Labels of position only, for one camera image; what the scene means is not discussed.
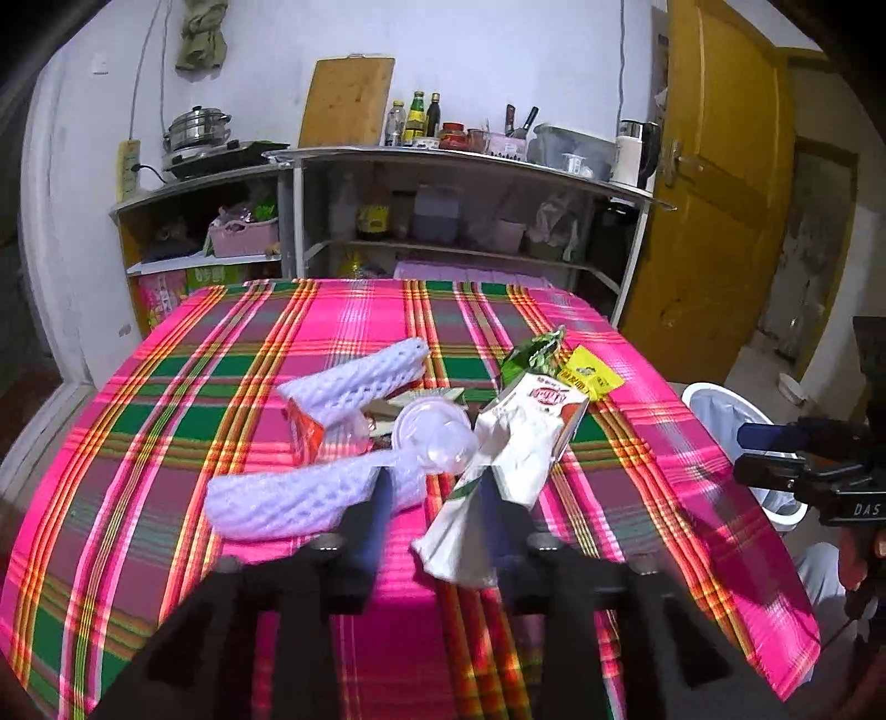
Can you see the green hanging cloth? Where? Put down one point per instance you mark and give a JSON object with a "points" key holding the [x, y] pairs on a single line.
{"points": [[201, 41]]}

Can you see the red sauce jar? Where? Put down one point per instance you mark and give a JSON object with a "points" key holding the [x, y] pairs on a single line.
{"points": [[453, 135]]}

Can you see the pink knife holder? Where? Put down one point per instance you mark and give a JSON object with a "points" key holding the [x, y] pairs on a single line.
{"points": [[507, 147]]}

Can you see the person's leg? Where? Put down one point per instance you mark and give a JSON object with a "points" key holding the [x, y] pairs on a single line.
{"points": [[820, 581]]}

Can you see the yellow packet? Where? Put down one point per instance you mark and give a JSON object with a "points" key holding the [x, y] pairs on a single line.
{"points": [[590, 374]]}

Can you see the red orange wrapper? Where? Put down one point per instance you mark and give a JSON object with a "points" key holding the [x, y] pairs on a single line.
{"points": [[308, 433]]}

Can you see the white floor bowl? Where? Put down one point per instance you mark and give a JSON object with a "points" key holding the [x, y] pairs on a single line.
{"points": [[792, 389]]}

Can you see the white milk carton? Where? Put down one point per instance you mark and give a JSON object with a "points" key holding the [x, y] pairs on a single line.
{"points": [[516, 443]]}

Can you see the pink plastic basket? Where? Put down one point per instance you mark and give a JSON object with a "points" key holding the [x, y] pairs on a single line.
{"points": [[242, 239]]}

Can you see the grey plastic jug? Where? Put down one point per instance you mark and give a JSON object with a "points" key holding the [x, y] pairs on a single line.
{"points": [[436, 218]]}

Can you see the steel shelf unit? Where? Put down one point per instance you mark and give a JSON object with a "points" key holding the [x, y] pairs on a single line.
{"points": [[415, 156]]}

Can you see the person's right hand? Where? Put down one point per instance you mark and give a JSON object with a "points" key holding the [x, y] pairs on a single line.
{"points": [[857, 557]]}

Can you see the white foam net sleeve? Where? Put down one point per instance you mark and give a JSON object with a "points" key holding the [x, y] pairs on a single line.
{"points": [[360, 377], [277, 498]]}

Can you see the white wall switch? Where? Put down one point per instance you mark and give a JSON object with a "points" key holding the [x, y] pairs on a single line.
{"points": [[101, 64]]}

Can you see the pink printed box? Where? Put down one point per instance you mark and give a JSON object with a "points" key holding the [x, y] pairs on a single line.
{"points": [[163, 296]]}

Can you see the green snack wrapper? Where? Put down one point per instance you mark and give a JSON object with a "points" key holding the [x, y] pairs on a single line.
{"points": [[529, 356]]}

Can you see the clear plastic cup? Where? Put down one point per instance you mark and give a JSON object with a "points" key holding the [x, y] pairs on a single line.
{"points": [[432, 436]]}

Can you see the yellow-sided shelf unit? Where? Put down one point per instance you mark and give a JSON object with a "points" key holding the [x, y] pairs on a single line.
{"points": [[201, 181]]}

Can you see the steel steamer pot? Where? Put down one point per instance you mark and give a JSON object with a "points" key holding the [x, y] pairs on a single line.
{"points": [[197, 131]]}

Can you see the pink plaid tablecloth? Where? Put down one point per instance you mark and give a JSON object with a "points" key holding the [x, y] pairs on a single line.
{"points": [[207, 332]]}

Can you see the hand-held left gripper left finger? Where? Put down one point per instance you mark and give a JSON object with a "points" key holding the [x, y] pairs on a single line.
{"points": [[379, 516]]}

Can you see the white electric kettle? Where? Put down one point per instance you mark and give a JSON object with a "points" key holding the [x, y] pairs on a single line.
{"points": [[631, 156]]}

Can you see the yellow-labelled dark bottle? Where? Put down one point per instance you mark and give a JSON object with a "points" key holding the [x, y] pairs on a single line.
{"points": [[374, 218]]}

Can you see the black induction cooker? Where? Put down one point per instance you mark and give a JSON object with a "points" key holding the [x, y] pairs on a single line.
{"points": [[228, 156]]}

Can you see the pink-lidded storage box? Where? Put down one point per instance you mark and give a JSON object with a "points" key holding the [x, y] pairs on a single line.
{"points": [[471, 271]]}

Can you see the yellow-green labelled bottle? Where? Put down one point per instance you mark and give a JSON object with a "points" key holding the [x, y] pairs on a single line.
{"points": [[414, 121]]}

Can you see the white trash bin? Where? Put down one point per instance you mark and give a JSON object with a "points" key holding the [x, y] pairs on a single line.
{"points": [[720, 414]]}

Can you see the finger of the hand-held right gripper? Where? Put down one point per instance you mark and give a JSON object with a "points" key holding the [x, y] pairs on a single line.
{"points": [[765, 474], [768, 435]]}

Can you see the yellow power strip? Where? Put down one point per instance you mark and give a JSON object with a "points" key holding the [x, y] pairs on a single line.
{"points": [[129, 173]]}

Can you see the clear glass bottle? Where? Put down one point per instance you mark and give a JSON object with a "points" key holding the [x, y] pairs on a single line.
{"points": [[394, 128]]}

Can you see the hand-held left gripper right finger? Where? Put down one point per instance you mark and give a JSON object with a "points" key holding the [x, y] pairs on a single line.
{"points": [[495, 529]]}

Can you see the dark sauce bottle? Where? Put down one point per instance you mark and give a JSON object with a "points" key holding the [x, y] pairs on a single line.
{"points": [[433, 118]]}

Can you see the yellow wooden door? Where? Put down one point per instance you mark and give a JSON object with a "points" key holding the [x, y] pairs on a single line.
{"points": [[720, 208]]}

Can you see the wooden cutting board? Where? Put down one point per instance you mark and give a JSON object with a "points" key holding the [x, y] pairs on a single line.
{"points": [[346, 104]]}

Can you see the clear plastic container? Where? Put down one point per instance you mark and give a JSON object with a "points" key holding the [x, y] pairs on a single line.
{"points": [[571, 147]]}

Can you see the white plastic bag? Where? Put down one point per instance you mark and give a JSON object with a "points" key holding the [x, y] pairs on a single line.
{"points": [[554, 225]]}

